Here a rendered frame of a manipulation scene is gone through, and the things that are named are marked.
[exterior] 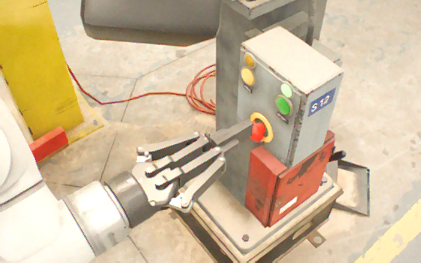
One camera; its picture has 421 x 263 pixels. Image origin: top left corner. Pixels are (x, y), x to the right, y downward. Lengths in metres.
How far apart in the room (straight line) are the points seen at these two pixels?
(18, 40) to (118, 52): 0.94
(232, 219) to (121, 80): 1.21
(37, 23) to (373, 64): 1.85
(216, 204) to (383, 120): 1.13
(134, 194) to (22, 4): 1.26
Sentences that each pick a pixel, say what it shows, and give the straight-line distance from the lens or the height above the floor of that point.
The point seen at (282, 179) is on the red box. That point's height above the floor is 0.60.
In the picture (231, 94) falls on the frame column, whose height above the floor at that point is 0.74.
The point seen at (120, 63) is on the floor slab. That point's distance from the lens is 2.50.
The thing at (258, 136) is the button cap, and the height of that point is 0.98.
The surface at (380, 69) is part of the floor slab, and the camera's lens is 2.60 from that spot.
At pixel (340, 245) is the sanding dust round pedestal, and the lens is 1.80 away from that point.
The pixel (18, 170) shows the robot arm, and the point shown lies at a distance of 0.52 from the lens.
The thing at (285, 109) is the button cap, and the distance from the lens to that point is 0.69.
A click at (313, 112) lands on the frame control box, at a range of 0.71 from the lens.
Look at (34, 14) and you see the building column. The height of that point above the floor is 0.70.
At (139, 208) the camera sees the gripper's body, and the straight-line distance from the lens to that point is 0.56.
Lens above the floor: 1.56
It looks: 49 degrees down
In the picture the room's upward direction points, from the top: straight up
